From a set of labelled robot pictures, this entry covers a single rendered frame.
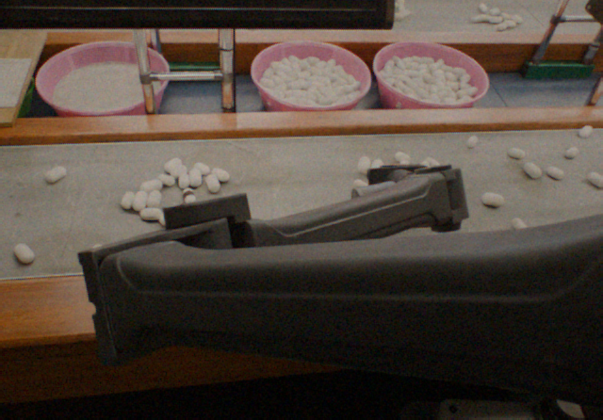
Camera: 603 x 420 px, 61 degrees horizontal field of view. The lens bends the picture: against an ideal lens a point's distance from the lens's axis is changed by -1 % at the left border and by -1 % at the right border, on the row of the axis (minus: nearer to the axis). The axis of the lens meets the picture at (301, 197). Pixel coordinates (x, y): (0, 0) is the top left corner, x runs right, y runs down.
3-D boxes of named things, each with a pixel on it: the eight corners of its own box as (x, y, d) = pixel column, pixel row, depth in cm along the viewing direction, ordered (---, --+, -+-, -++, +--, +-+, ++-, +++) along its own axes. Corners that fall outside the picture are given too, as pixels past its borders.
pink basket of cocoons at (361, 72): (386, 124, 118) (395, 89, 111) (284, 156, 107) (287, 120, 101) (326, 65, 133) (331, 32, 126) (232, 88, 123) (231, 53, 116)
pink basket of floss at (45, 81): (198, 110, 116) (195, 74, 109) (97, 169, 100) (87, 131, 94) (123, 64, 126) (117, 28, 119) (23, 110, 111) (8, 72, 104)
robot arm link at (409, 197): (213, 347, 38) (185, 204, 37) (173, 340, 42) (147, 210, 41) (480, 229, 68) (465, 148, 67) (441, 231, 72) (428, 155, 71)
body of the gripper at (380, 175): (366, 167, 83) (382, 172, 76) (424, 164, 85) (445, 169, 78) (366, 206, 84) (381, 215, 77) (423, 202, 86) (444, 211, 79)
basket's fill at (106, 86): (161, 138, 107) (158, 117, 103) (48, 142, 103) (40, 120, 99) (165, 78, 122) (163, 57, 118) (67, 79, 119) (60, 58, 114)
